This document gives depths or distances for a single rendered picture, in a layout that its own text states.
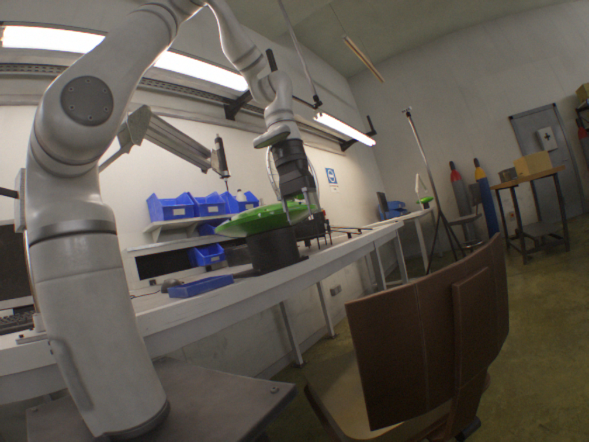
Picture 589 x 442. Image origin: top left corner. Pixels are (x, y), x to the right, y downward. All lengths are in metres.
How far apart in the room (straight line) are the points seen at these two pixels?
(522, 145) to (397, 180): 2.72
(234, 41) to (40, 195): 0.47
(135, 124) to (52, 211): 0.54
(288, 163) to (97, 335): 0.48
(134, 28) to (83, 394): 0.37
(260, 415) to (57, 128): 0.28
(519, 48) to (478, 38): 0.92
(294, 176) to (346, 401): 0.50
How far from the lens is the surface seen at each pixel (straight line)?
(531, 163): 3.33
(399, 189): 5.30
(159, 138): 0.81
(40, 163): 0.29
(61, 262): 0.22
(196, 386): 0.30
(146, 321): 0.47
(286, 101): 0.62
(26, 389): 0.55
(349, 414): 0.55
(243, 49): 0.60
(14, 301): 0.98
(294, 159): 0.55
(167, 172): 1.69
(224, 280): 0.59
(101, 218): 0.23
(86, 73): 0.27
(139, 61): 0.33
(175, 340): 0.56
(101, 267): 0.22
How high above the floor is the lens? 0.98
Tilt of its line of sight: 4 degrees up
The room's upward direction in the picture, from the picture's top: 14 degrees counter-clockwise
